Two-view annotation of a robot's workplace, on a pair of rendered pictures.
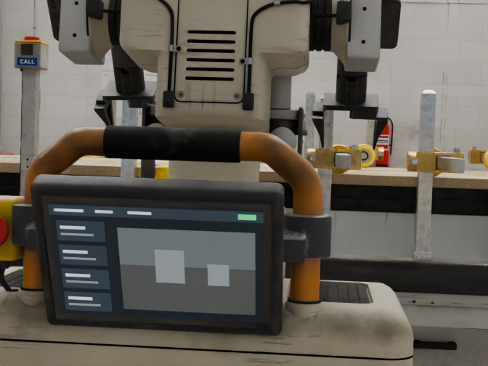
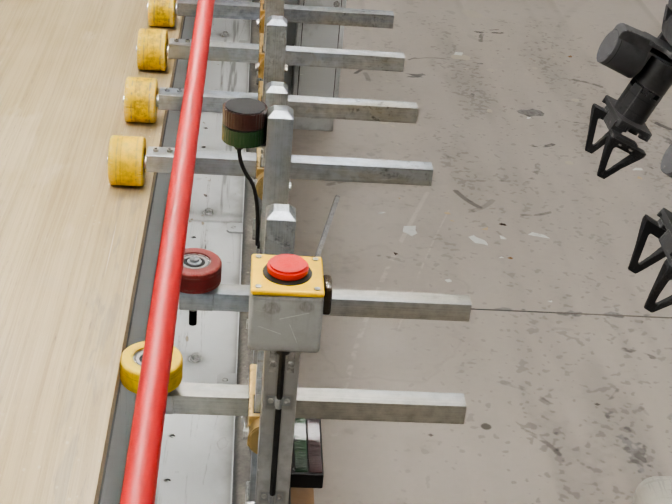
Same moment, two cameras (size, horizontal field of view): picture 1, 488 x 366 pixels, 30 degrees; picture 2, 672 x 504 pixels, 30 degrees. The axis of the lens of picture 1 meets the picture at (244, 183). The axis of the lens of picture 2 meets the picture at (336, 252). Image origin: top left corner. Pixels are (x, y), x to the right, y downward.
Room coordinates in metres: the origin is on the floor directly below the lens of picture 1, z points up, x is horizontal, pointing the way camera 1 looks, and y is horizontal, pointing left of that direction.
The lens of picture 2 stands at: (2.48, 1.59, 1.84)
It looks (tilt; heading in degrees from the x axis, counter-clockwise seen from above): 30 degrees down; 260
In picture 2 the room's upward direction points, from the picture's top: 5 degrees clockwise
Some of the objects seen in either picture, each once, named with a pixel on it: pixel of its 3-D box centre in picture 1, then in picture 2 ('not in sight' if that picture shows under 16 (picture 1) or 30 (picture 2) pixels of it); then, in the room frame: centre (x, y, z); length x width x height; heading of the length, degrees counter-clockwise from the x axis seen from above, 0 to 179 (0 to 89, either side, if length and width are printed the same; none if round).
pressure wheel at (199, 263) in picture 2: not in sight; (193, 291); (2.42, 0.00, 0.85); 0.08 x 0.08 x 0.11
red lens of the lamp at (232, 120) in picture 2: not in sight; (244, 114); (2.36, 0.04, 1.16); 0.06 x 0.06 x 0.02
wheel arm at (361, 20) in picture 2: not in sight; (277, 11); (2.22, -0.99, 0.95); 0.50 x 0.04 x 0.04; 176
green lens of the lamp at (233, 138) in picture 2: not in sight; (244, 131); (2.36, 0.04, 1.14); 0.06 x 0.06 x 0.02
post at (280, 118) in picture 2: not in sight; (271, 262); (2.31, 0.05, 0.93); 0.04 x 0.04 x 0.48; 86
